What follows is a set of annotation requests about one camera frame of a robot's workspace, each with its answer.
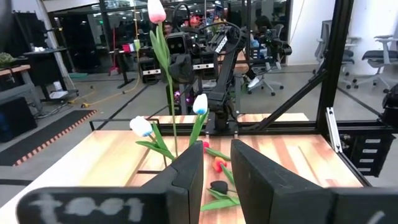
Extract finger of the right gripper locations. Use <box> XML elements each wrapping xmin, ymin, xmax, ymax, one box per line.
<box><xmin>172</xmin><ymin>57</ymin><xmax>183</xmax><ymax>83</ymax></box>
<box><xmin>182</xmin><ymin>55</ymin><xmax>195</xmax><ymax>83</ymax></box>

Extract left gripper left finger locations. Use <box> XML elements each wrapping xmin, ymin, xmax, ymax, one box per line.
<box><xmin>16</xmin><ymin>141</ymin><xmax>205</xmax><ymax>224</ymax></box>

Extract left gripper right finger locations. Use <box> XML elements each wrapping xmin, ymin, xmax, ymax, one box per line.
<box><xmin>230</xmin><ymin>138</ymin><xmax>398</xmax><ymax>224</ymax></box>

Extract white blue tulip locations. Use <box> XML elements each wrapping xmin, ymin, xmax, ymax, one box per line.
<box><xmin>129</xmin><ymin>115</ymin><xmax>177</xmax><ymax>169</ymax></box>
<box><xmin>188</xmin><ymin>93</ymin><xmax>210</xmax><ymax>147</ymax></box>

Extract pink tulip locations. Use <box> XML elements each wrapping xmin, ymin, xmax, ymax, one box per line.
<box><xmin>146</xmin><ymin>0</ymin><xmax>180</xmax><ymax>159</ymax></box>

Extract red tulip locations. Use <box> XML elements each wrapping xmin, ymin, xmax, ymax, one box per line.
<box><xmin>202</xmin><ymin>141</ymin><xmax>231</xmax><ymax>162</ymax></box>

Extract orange tulip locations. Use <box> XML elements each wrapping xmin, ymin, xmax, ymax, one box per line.
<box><xmin>212</xmin><ymin>156</ymin><xmax>236</xmax><ymax>186</ymax></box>

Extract person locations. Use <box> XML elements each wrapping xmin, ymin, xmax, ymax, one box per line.
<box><xmin>246</xmin><ymin>14</ymin><xmax>293</xmax><ymax>90</ymax></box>
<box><xmin>162</xmin><ymin>21</ymin><xmax>175</xmax><ymax>37</ymax></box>

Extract red broom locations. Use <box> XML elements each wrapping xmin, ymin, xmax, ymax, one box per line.
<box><xmin>108</xmin><ymin>26</ymin><xmax>121</xmax><ymax>76</ymax></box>

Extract grey office chair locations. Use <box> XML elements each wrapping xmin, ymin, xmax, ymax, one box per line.
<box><xmin>314</xmin><ymin>19</ymin><xmax>357</xmax><ymax>91</ymax></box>
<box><xmin>247</xmin><ymin>23</ymin><xmax>285</xmax><ymax>96</ymax></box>

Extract black tulip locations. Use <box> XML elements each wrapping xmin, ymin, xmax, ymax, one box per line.
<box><xmin>200</xmin><ymin>180</ymin><xmax>241</xmax><ymax>213</ymax></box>

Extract black labelled equipment box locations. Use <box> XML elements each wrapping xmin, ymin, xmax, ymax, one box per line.
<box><xmin>340</xmin><ymin>133</ymin><xmax>397</xmax><ymax>178</ymax></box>

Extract black floor mat striped edge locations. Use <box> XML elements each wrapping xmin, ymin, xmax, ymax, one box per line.
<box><xmin>0</xmin><ymin>108</ymin><xmax>98</xmax><ymax>167</ymax></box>

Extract black wheeled rack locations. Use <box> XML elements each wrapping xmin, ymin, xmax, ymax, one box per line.
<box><xmin>12</xmin><ymin>11</ymin><xmax>80</xmax><ymax>102</ymax></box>

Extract black floor case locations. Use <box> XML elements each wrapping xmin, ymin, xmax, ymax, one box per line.
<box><xmin>0</xmin><ymin>96</ymin><xmax>38</xmax><ymax>144</ymax></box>

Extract wooden bench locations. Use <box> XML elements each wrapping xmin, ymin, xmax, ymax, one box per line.
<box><xmin>0</xmin><ymin>64</ymin><xmax>43</xmax><ymax>108</ymax></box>

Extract white office chair black seat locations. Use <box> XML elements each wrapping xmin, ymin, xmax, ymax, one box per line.
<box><xmin>354</xmin><ymin>33</ymin><xmax>398</xmax><ymax>93</ymax></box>

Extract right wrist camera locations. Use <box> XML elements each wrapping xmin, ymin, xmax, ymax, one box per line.
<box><xmin>165</xmin><ymin>32</ymin><xmax>187</xmax><ymax>55</ymax></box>

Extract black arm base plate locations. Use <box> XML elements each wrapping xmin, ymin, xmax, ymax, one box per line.
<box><xmin>205</xmin><ymin>119</ymin><xmax>240</xmax><ymax>136</ymax></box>

